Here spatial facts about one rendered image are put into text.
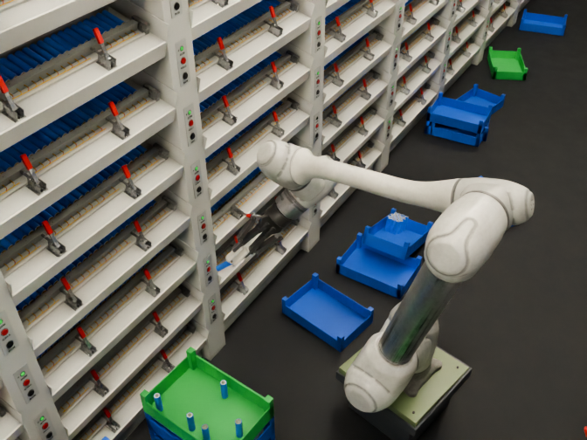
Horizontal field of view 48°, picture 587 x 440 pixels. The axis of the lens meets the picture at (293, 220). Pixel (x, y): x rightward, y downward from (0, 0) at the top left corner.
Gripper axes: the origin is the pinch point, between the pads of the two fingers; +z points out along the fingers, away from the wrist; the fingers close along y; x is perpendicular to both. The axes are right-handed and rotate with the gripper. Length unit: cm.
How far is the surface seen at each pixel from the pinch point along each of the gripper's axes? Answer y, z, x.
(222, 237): -1.9, 6.0, -18.2
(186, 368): -1.9, 28.1, 24.7
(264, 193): -11.6, -9.2, -38.7
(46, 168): 65, 0, 23
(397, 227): -83, -28, -64
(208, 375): -6.7, 24.5, 27.7
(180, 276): 6.7, 18.5, -2.8
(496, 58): -155, -127, -221
